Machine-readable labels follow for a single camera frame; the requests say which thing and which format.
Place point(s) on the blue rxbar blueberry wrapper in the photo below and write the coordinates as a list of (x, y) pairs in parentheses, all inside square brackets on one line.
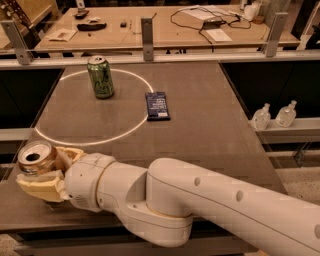
[(157, 109)]

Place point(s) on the clear sanitizer bottle right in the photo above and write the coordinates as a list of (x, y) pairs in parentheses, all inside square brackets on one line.
[(286, 115)]

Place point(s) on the black tool on desk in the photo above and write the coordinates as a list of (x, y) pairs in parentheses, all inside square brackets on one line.
[(91, 27)]

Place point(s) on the clear sanitizer bottle left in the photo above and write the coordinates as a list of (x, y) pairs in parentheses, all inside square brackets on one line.
[(261, 118)]

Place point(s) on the white card on desk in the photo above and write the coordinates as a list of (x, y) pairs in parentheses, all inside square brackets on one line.
[(61, 35)]

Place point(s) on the green soda can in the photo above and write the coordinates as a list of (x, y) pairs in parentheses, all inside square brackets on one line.
[(100, 76)]

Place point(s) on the metal bracket right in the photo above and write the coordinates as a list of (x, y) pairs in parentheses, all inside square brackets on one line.
[(270, 47)]

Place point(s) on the wooden background desk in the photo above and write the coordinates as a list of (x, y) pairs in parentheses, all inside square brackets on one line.
[(172, 29)]

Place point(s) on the small black object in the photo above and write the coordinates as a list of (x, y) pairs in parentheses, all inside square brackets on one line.
[(123, 24)]

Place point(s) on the white paper sheet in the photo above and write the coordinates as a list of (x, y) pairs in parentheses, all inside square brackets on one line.
[(219, 35)]

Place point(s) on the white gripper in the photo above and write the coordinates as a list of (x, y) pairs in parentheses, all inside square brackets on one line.
[(84, 180)]

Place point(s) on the metal bracket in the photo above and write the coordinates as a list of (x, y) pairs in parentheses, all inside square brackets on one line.
[(147, 38), (270, 47), (22, 53)]

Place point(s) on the white papers stack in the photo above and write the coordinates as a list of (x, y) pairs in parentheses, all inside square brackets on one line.
[(204, 12)]

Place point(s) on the metal bracket left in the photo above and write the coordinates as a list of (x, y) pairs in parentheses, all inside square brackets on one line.
[(22, 53)]

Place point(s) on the clear sanitizer bottle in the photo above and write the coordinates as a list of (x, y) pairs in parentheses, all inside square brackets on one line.
[(286, 115), (261, 118)]

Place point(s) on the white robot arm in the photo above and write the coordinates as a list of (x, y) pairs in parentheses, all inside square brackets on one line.
[(159, 203)]

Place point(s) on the metal bracket middle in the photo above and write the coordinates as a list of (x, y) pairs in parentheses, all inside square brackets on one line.
[(147, 38)]

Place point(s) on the orange soda can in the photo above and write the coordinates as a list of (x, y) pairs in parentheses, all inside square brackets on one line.
[(39, 157)]

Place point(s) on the black power adapter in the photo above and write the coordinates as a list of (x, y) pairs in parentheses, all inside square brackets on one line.
[(212, 24)]

